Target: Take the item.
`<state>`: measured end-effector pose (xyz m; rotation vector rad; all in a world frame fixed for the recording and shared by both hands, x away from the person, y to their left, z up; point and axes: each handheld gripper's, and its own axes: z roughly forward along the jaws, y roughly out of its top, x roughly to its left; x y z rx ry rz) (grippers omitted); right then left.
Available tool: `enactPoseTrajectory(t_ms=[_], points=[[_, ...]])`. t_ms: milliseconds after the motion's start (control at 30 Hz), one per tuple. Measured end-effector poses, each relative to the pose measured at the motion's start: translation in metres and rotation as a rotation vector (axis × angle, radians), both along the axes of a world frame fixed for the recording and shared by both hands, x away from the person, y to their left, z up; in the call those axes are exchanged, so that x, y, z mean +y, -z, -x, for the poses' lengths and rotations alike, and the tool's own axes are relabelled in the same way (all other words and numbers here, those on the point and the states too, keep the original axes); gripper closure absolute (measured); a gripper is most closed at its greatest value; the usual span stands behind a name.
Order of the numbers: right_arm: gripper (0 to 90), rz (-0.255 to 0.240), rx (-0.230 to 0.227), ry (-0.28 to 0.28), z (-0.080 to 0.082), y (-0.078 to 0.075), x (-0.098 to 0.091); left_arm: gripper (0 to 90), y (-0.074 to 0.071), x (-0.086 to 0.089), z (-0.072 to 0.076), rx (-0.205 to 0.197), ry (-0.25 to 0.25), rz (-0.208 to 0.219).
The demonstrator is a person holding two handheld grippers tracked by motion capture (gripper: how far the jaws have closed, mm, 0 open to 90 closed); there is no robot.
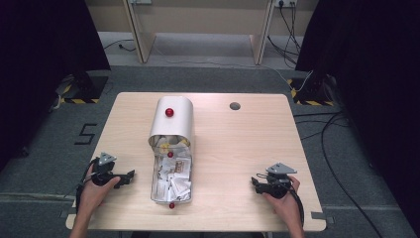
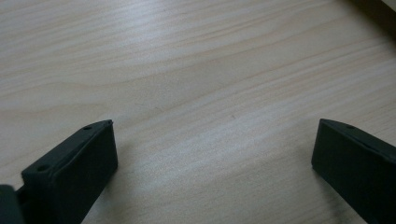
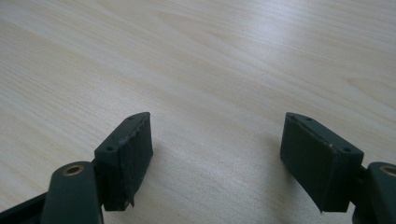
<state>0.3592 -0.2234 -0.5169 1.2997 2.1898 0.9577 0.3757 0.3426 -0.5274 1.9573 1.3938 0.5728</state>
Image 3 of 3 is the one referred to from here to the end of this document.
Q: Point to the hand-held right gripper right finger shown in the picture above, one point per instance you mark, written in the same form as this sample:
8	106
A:
317	161

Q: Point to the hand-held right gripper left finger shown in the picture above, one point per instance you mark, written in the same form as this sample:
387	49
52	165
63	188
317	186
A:
124	161

